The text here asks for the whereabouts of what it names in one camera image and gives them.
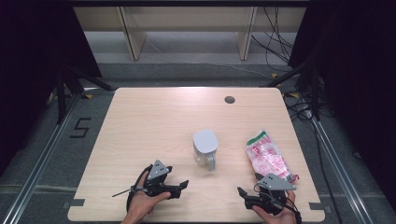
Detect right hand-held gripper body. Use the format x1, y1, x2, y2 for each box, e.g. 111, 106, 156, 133
244, 173, 297, 216

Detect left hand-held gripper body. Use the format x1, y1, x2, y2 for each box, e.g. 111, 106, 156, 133
143, 160, 182, 200

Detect pink and white plastic bag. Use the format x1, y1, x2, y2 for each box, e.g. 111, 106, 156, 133
245, 129, 301, 185

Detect clear jar with grey lid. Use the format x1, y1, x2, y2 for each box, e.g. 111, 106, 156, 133
191, 129, 219, 173

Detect person's right hand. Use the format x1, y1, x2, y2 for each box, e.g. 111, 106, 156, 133
251, 189, 299, 224

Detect person's left hand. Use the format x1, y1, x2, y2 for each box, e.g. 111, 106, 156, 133
120, 173, 172, 224

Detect black metal stand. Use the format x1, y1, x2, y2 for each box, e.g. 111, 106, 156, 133
55, 60, 117, 125
261, 57, 322, 121

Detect dark curtain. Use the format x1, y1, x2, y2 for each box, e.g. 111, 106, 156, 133
0, 0, 103, 176
288, 0, 396, 204

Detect wooden shelf unit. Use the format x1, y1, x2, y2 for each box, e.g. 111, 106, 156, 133
73, 6, 307, 62

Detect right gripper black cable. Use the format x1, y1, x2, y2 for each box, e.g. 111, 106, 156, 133
253, 183, 303, 224

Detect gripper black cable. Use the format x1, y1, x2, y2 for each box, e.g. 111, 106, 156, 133
111, 164, 154, 213
253, 183, 303, 224

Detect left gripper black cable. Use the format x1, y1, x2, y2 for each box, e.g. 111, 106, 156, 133
111, 164, 154, 213

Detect aluminium floor rail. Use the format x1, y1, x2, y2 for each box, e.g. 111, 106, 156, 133
311, 117, 376, 224
1, 92, 82, 224

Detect tangled black floor cables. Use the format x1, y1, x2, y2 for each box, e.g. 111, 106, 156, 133
284, 92, 316, 123

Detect hanging black cables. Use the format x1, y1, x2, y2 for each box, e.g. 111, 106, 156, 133
250, 6, 296, 75

